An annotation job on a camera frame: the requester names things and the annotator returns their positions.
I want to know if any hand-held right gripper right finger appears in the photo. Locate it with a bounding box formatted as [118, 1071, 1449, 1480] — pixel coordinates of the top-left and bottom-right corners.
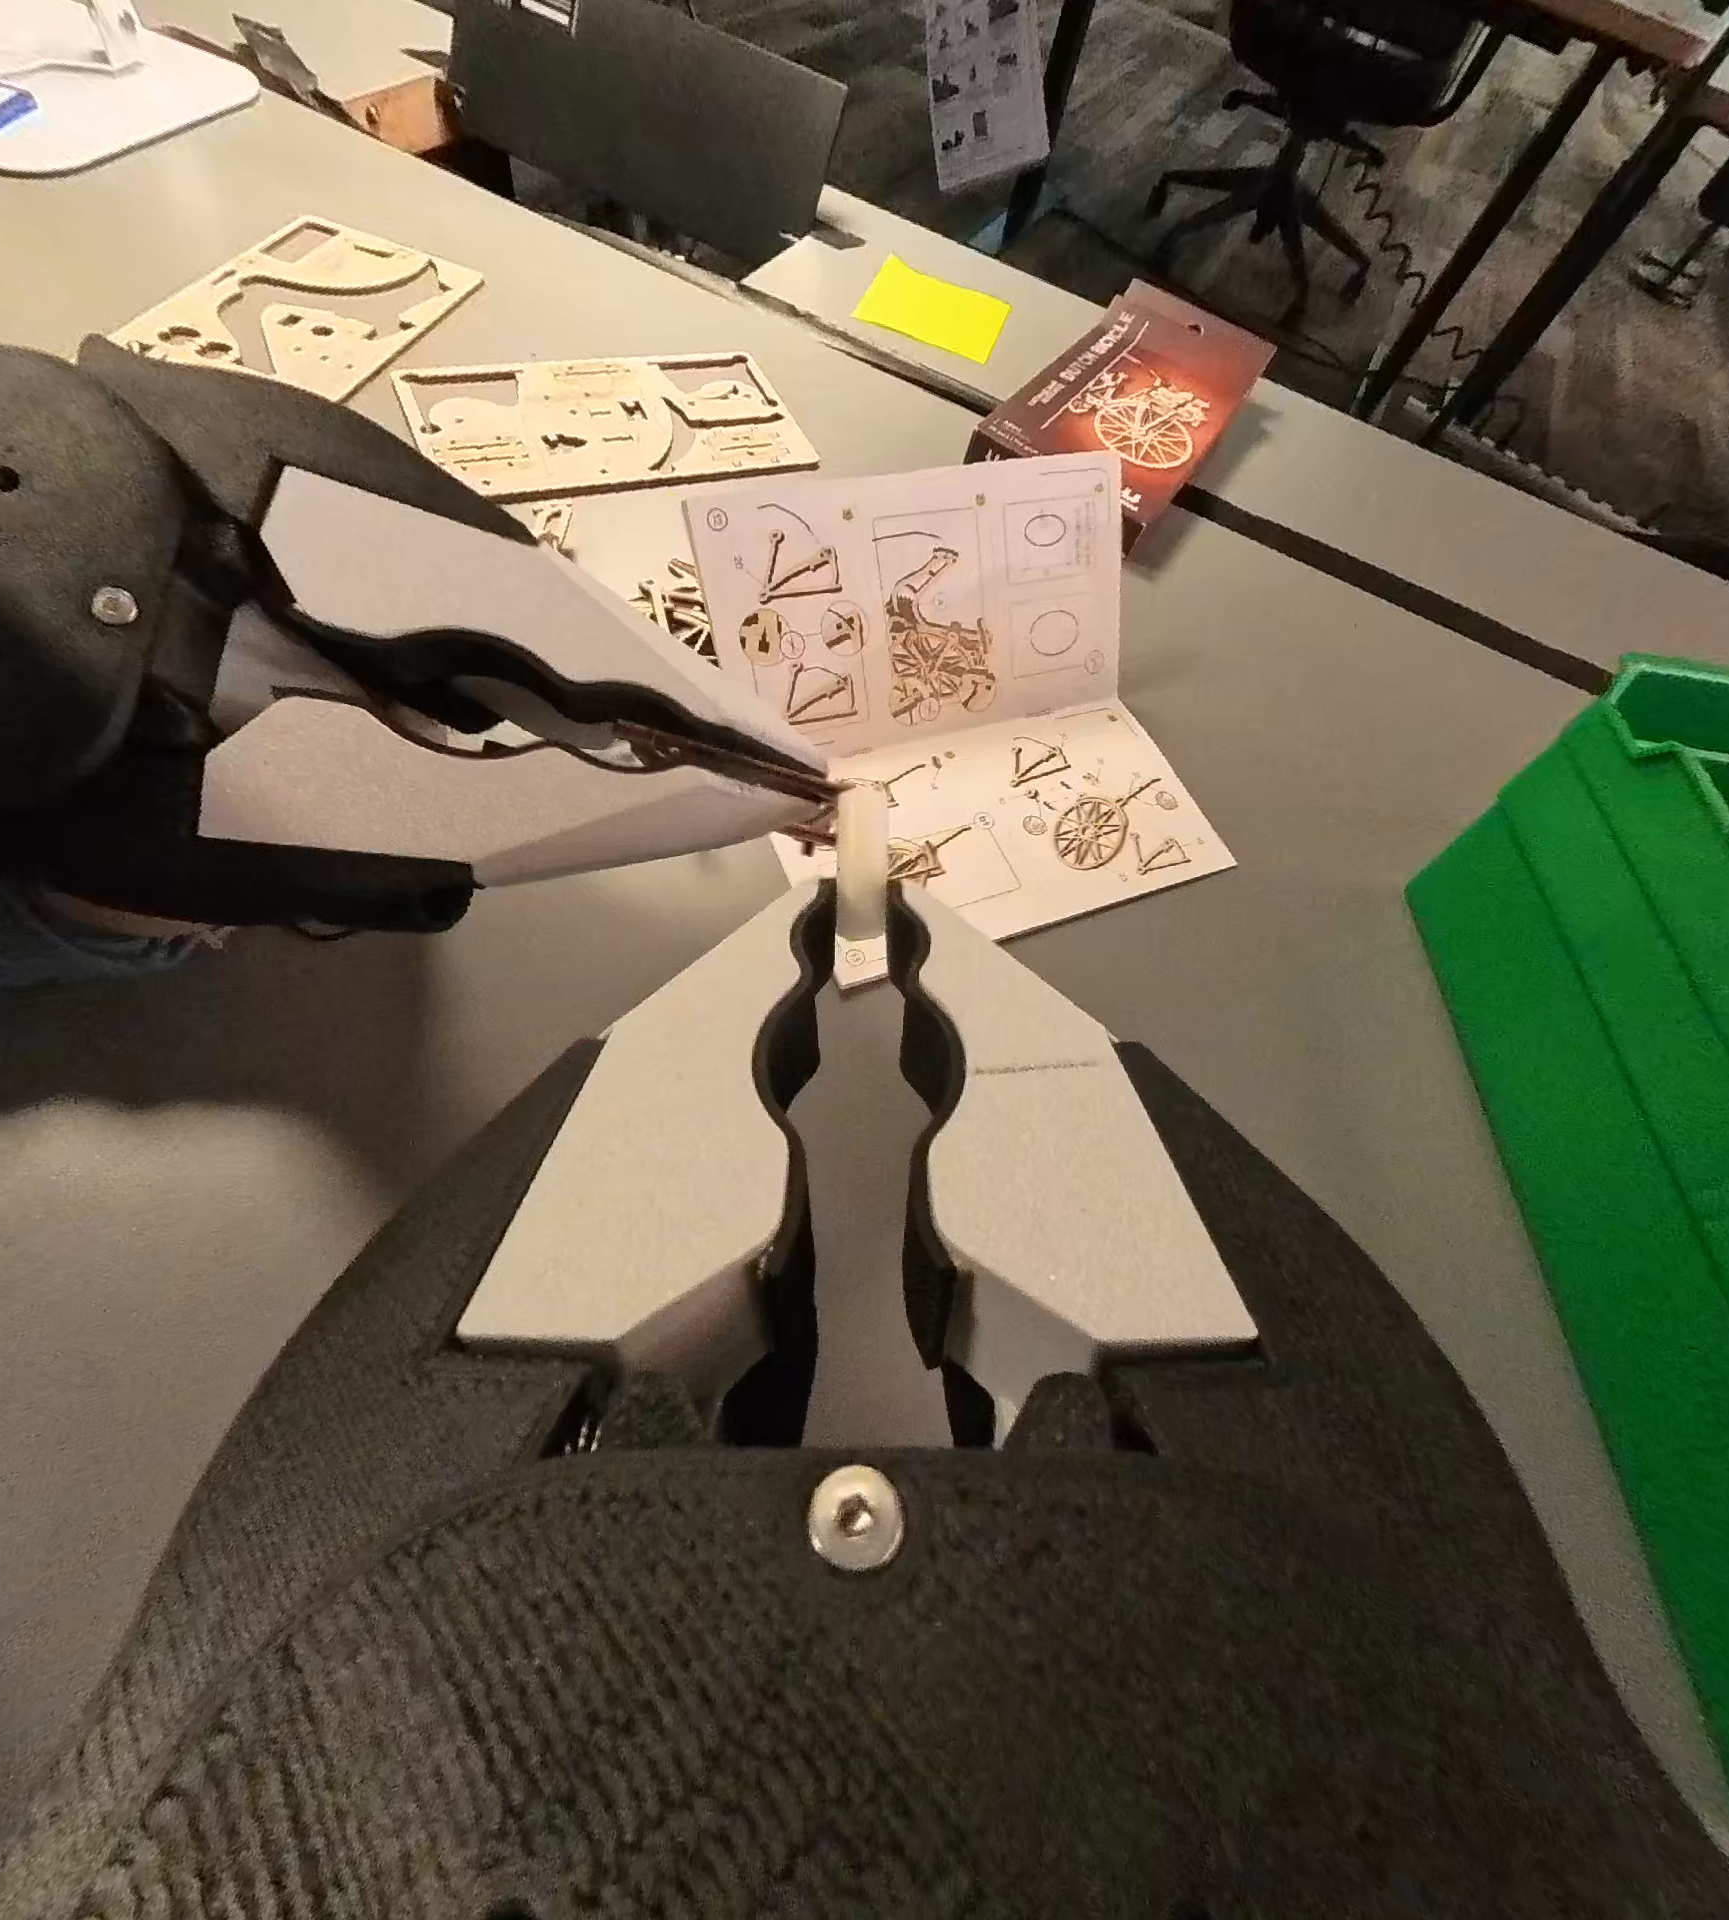
[893, 887, 1264, 1445]

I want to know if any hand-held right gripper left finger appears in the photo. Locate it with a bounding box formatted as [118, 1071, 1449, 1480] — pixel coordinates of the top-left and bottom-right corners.
[457, 880, 833, 1445]

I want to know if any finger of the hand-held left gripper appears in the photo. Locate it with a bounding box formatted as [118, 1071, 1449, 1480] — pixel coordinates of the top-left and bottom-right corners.
[251, 463, 838, 793]
[200, 608, 844, 893]

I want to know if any thin dark wooden model part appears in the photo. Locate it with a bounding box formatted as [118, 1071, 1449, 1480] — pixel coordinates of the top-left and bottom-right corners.
[604, 719, 848, 844]

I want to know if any white wax stick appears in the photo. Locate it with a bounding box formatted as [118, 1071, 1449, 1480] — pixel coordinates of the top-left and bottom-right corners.
[831, 786, 898, 995]

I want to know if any pile of wooden model parts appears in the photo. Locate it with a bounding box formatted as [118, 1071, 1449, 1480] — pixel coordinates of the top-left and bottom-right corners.
[530, 497, 725, 665]

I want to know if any brown model kit box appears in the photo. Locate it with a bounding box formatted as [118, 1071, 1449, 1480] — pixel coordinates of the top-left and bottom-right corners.
[964, 276, 1279, 560]

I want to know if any punched-out wooden part sheet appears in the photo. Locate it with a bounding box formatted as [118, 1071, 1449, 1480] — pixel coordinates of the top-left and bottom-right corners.
[106, 214, 485, 402]
[391, 353, 822, 500]

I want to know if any grey flat board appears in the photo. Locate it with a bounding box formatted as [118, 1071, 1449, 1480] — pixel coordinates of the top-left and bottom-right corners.
[741, 225, 1105, 413]

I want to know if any clear plastic object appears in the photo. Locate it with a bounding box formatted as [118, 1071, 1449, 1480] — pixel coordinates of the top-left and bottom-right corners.
[0, 0, 145, 77]

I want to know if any illustrated instruction booklet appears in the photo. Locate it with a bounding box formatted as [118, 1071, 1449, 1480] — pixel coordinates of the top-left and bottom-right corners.
[684, 452, 1239, 949]

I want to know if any black upright panel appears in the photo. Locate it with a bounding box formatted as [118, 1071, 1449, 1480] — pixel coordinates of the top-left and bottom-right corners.
[446, 0, 848, 275]

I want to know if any green foam block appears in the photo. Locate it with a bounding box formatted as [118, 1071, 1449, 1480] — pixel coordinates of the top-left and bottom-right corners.
[1409, 651, 1729, 1855]

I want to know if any yellow sticky note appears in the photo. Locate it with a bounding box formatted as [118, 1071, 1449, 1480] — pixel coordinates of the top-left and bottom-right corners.
[852, 253, 1011, 362]

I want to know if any hanging printed instruction sheet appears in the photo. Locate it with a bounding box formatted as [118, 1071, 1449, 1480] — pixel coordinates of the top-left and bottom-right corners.
[923, 0, 1054, 194]

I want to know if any black office chair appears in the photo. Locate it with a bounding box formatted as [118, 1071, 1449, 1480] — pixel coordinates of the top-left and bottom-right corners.
[1149, 0, 1510, 295]

